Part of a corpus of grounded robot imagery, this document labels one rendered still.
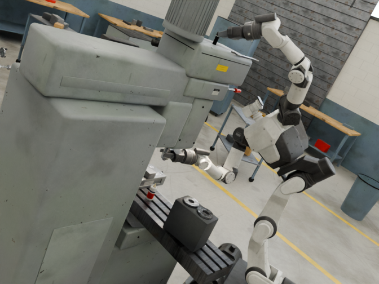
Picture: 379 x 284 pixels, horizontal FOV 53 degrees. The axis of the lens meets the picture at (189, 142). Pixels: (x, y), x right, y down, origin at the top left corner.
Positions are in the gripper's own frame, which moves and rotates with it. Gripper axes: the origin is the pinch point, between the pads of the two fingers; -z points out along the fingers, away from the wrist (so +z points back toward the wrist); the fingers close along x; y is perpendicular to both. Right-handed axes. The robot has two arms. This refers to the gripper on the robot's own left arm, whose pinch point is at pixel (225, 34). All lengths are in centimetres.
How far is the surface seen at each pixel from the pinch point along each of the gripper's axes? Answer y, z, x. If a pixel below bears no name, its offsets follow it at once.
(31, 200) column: -65, -45, -89
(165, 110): -36, -20, -30
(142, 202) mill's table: -88, -53, -8
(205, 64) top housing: -15.4, -3.3, -18.9
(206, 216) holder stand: -91, -9, -15
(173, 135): -49, -23, -18
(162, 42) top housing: -3.2, -23.9, -21.9
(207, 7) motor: 7.7, 3.4, -28.3
